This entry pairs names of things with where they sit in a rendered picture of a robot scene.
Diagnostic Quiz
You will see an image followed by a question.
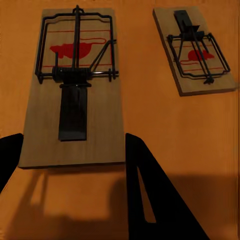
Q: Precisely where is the mousetrap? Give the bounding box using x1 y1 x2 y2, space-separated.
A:
152 6 238 97
17 5 126 170

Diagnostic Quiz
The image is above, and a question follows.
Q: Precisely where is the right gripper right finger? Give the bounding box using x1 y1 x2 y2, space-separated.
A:
125 132 209 240

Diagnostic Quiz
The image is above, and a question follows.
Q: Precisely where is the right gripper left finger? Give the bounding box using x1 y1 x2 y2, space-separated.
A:
0 133 24 194

